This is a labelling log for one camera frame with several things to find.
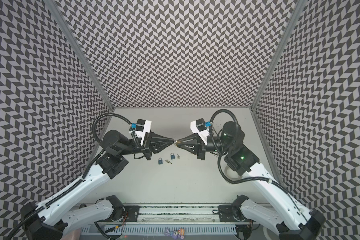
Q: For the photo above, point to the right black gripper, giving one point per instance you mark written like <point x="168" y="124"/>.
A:
<point x="201" y="147"/>

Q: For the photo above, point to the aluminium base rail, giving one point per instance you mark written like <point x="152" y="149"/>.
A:
<point x="172" y="214"/>

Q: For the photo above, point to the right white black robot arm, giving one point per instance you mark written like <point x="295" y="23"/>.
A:
<point x="222" y="135"/>

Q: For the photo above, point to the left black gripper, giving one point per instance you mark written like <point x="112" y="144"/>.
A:
<point x="157" y="143"/>

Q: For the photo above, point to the blue padlock with keys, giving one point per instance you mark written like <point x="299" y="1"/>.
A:
<point x="161" y="161"/>

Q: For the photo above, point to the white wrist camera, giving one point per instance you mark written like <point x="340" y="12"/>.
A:
<point x="201" y="128"/>
<point x="141" y="128"/>

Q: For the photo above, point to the white slotted cable duct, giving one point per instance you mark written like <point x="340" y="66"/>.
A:
<point x="160" y="230"/>

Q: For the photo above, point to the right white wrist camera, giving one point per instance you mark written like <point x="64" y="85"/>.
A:
<point x="201" y="128"/>

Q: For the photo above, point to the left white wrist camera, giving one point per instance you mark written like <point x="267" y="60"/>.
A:
<point x="141" y="128"/>

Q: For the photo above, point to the purple toy figure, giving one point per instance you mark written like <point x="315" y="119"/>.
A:
<point x="175" y="234"/>

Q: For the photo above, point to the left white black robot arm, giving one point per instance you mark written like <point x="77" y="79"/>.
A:
<point x="53" y="218"/>

